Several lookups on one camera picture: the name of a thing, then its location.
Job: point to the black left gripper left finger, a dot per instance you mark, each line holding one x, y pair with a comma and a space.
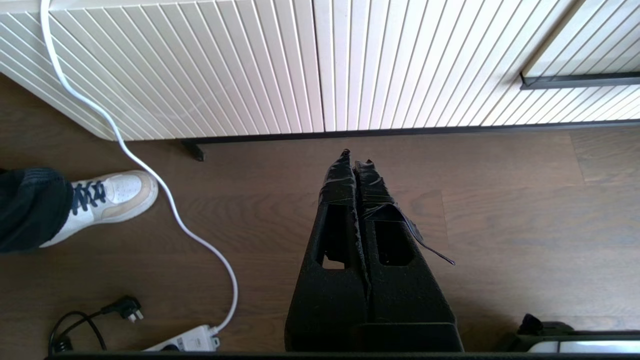
325, 290

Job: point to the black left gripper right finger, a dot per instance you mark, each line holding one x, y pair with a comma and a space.
410, 300

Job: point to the cream ribbed drawer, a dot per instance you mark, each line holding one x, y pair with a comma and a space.
600, 40

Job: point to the white slatted cabinet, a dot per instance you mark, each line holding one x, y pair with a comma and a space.
575, 107

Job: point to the white power strip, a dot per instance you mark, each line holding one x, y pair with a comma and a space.
192, 340

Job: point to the black cabinet leg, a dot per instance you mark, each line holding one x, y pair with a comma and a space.
194, 150

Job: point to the white sneaker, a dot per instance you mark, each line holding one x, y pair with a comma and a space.
125, 190

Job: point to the cream ribbed cabinet front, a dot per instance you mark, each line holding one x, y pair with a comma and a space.
425, 65
175, 65

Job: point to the black trouser leg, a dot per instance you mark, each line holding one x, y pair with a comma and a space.
30, 210

